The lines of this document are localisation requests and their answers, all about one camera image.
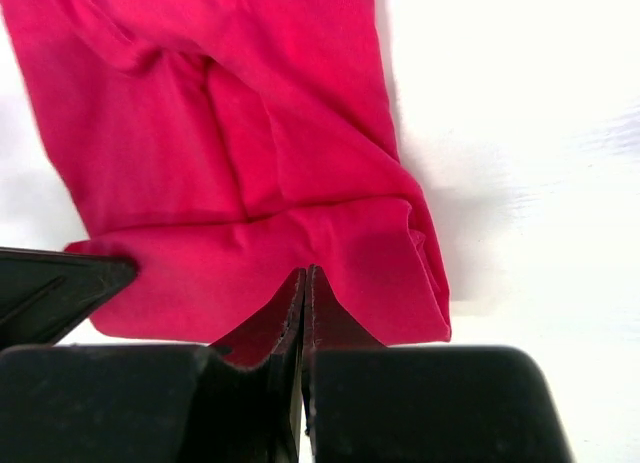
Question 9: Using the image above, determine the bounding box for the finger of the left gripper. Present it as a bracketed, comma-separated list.
[1, 247, 138, 346]

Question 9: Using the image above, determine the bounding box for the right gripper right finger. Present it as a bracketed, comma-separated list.
[302, 266, 572, 462]

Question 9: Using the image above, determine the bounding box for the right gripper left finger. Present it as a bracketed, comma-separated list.
[1, 269, 306, 462]

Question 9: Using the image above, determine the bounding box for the pink t-shirt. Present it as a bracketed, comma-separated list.
[1, 0, 451, 345]

